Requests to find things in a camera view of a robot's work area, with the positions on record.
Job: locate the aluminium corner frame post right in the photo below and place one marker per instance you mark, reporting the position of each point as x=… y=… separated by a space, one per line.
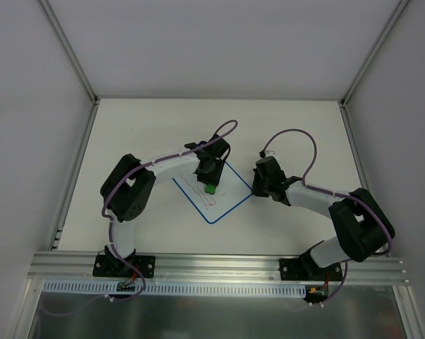
x=376 y=47

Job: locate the aluminium front rail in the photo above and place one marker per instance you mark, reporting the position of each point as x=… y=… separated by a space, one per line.
x=209 y=268

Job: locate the white slotted cable duct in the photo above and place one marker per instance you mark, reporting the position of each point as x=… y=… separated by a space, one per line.
x=96 y=287

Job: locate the aluminium corner frame post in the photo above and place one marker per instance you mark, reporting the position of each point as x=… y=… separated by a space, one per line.
x=59 y=32
x=376 y=47

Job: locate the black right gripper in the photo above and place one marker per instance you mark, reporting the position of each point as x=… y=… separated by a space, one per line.
x=258 y=187

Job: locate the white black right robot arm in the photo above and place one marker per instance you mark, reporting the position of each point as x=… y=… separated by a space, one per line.
x=361 y=227

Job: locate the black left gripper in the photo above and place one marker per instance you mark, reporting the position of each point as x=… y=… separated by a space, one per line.
x=208 y=175

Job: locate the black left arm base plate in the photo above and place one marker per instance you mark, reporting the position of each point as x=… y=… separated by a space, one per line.
x=107 y=266

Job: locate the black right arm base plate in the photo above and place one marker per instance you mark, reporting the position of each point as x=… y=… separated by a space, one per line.
x=305 y=269

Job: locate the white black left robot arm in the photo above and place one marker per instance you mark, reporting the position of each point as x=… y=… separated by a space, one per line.
x=128 y=187

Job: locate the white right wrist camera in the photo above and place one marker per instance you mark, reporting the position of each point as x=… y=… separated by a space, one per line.
x=267 y=153

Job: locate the green whiteboard eraser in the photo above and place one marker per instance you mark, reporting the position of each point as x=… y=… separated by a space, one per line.
x=210 y=189

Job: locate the blue-framed small whiteboard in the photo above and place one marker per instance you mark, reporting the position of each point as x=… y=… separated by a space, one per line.
x=232 y=191

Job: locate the aluminium corner frame post left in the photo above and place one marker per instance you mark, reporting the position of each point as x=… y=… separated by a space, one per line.
x=59 y=32

